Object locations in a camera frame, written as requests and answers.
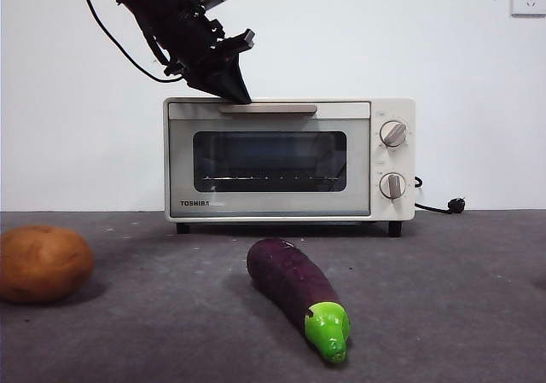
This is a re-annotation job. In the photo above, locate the oven door with beige handle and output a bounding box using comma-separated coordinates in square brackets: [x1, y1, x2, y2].
[167, 102, 371, 218]

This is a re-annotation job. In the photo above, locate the purple eggplant with green stem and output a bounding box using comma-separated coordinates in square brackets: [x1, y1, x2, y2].
[246, 237, 351, 363]

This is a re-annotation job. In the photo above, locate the beige oven knob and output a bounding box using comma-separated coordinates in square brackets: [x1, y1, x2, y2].
[379, 120, 408, 148]
[379, 171, 407, 200]

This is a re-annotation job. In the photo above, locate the white Toshiba toaster oven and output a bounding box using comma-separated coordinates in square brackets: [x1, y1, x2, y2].
[163, 96, 415, 237]

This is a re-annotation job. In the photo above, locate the brown potato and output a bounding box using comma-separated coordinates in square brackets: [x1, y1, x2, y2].
[0, 224, 95, 304]

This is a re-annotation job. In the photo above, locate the metal wire oven rack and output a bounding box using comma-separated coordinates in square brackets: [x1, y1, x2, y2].
[203, 175, 342, 182]

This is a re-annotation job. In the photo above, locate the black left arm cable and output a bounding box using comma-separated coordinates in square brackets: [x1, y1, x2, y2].
[70, 0, 180, 84]

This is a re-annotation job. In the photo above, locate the black power cord with plug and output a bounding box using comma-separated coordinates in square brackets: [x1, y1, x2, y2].
[413, 176, 468, 217]

